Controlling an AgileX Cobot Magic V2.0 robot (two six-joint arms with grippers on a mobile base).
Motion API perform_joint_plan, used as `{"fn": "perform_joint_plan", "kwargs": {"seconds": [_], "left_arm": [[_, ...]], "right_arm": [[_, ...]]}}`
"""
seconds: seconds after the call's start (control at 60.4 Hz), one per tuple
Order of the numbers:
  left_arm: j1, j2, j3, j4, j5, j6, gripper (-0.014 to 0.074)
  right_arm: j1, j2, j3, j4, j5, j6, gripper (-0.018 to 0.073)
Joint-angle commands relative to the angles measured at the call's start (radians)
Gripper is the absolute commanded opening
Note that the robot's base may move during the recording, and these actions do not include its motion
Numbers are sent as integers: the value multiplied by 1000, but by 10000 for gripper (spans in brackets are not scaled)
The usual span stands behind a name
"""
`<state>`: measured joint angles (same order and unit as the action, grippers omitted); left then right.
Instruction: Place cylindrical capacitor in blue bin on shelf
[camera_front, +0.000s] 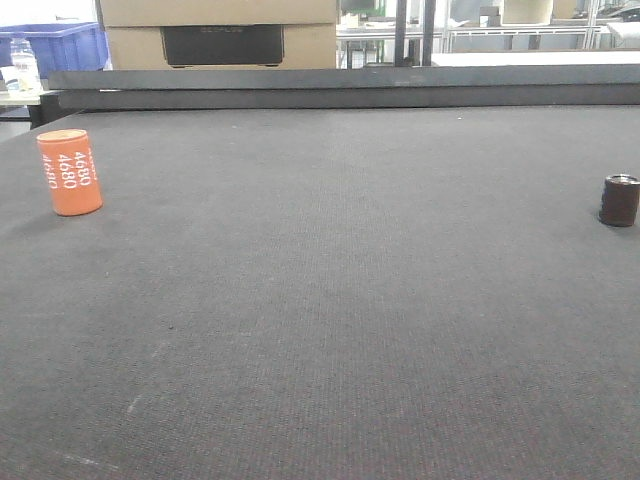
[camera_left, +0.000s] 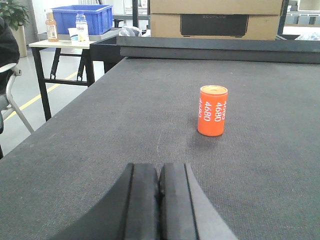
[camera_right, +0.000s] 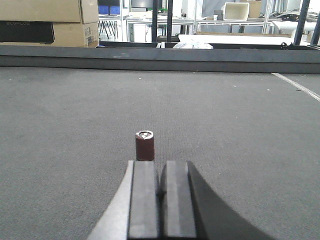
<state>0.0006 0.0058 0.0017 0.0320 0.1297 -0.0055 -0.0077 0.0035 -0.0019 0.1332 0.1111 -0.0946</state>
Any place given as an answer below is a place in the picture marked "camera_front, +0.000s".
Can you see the dark brown cylindrical capacitor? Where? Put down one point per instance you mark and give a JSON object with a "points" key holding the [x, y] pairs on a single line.
{"points": [[619, 201]]}

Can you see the white metal rack background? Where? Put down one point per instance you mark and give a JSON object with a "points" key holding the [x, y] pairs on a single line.
{"points": [[562, 42]]}

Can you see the lower cardboard box black print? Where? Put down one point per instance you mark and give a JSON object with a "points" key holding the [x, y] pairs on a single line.
{"points": [[310, 47]]}

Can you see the orange cylinder marked 4680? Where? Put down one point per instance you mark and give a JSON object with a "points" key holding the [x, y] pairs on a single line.
{"points": [[70, 171]]}

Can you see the upper cardboard box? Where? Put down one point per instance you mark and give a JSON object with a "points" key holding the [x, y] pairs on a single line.
{"points": [[128, 13]]}

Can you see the dark grey board stack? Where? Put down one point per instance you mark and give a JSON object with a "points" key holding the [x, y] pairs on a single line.
{"points": [[368, 88]]}

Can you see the blue plastic crate background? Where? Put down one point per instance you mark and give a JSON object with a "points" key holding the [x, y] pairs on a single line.
{"points": [[60, 46]]}

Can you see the clear plastic water bottle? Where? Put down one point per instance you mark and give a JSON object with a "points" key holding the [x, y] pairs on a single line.
{"points": [[25, 63]]}

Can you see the black vertical post left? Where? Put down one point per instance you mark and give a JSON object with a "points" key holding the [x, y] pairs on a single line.
{"points": [[401, 59]]}

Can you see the black vertical post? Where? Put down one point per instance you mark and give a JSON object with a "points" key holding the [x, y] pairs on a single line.
{"points": [[428, 28], [401, 59]]}

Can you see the black vertical post right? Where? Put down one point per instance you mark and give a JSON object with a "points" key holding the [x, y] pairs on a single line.
{"points": [[428, 28]]}

